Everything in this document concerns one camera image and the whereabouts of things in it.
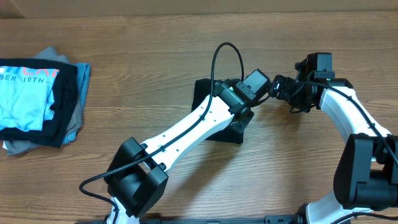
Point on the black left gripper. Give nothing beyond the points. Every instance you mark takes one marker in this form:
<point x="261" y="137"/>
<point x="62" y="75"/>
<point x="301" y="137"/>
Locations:
<point x="241" y="127"/>

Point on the folded blue shirt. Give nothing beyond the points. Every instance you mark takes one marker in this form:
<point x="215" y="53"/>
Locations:
<point x="76" y="122"/>

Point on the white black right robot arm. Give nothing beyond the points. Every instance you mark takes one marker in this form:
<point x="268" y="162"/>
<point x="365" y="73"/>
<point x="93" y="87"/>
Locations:
<point x="365" y="180"/>

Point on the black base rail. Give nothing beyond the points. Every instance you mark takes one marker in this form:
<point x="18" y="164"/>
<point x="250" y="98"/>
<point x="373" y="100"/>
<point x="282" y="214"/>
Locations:
<point x="269" y="219"/>

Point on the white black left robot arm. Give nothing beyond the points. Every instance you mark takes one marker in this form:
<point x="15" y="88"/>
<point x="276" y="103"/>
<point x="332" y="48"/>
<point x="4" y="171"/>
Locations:
<point x="143" y="168"/>

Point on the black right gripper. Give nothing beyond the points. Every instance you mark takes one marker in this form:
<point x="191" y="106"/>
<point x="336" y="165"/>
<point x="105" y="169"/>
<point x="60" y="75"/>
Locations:
<point x="282" y="88"/>

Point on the folded black printed t-shirt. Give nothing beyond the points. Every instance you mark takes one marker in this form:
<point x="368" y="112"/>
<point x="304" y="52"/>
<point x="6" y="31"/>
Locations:
<point x="38" y="98"/>

